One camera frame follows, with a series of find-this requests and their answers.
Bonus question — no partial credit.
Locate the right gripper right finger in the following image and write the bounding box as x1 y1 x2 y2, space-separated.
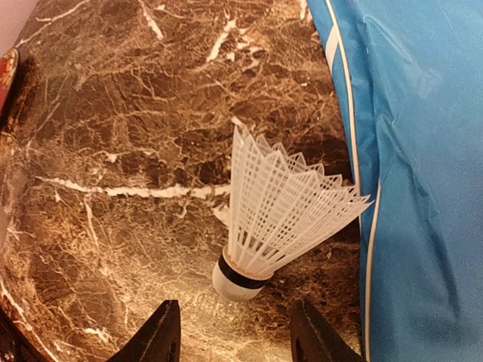
290 299 364 362

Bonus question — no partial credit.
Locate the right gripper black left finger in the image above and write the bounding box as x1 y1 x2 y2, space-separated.
106 299 181 362

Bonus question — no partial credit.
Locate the white shuttlecock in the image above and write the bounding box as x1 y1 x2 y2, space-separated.
212 125 371 302

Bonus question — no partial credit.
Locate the blue racket bag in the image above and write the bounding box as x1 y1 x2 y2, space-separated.
308 1 482 361

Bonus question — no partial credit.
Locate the red embroidered round pouch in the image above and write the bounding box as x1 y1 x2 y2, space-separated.
0 48 20 112

